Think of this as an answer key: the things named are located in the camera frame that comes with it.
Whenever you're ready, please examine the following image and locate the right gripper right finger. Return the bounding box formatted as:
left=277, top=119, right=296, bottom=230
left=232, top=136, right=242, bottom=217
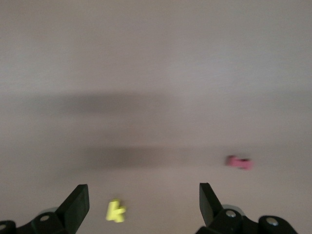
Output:
left=195, top=182, right=244, bottom=234

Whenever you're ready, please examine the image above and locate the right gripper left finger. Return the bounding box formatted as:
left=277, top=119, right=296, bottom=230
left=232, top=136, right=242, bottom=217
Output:
left=30, top=184, right=90, bottom=234

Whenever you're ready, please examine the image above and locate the yellow letter K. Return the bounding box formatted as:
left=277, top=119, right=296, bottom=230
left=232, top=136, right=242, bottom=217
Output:
left=105, top=198, right=127, bottom=223

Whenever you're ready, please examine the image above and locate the red letter I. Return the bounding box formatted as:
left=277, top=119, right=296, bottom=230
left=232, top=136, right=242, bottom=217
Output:
left=225, top=155, right=253, bottom=171

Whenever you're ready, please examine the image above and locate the brown paper table cover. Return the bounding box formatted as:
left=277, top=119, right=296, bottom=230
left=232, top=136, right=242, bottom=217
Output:
left=0, top=0, right=312, bottom=234

